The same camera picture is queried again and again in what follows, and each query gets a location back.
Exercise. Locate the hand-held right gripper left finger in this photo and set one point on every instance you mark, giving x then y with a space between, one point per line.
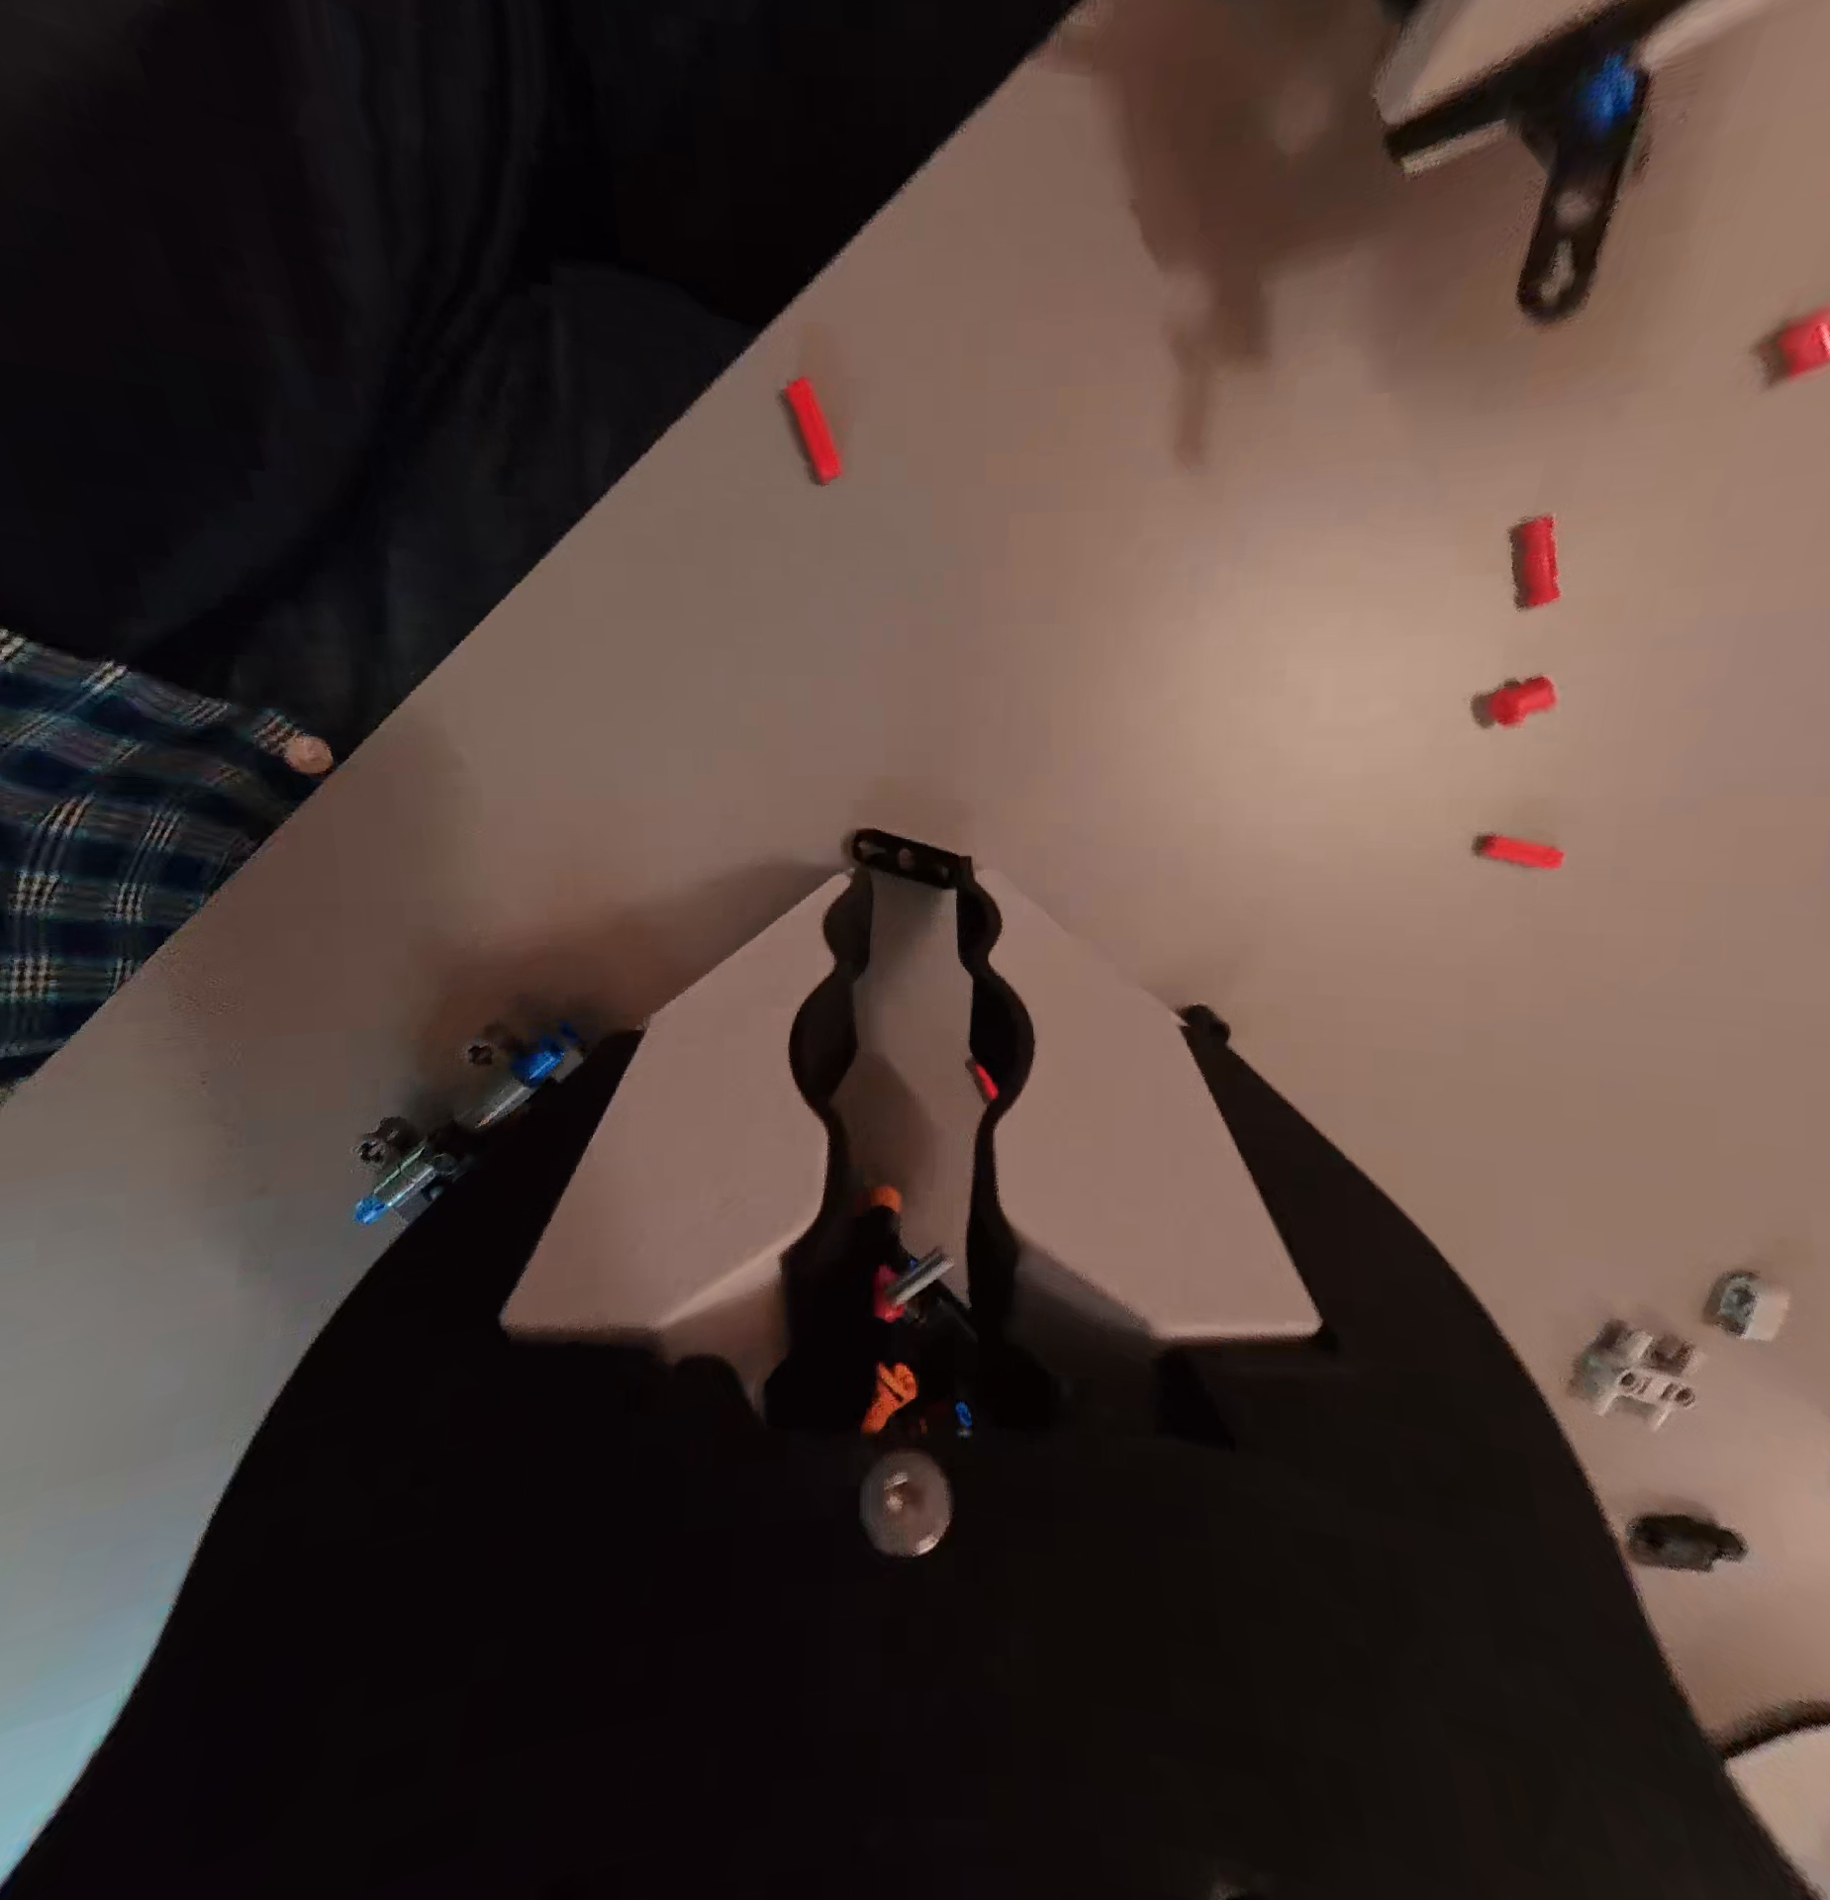
662 1187

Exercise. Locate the blue plaid shirt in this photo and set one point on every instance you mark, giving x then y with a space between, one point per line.
98 862

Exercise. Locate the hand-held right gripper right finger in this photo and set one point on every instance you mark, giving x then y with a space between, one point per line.
1137 1187

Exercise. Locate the short black lego liftarm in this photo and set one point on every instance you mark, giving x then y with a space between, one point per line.
907 857

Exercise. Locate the black lego connector block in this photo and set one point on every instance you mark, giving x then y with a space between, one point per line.
1686 1543

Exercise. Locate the grey lego double-pin connector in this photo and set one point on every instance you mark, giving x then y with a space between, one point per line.
1634 1373

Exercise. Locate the black lego gear rack assembly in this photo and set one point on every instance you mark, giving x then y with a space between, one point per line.
1566 223

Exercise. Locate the dark trousers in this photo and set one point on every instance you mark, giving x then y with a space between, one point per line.
335 296

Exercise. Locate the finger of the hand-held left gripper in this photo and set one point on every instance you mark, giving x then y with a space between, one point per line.
1692 23
1465 53

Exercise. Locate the small grey lego connector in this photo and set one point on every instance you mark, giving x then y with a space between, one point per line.
1745 1305

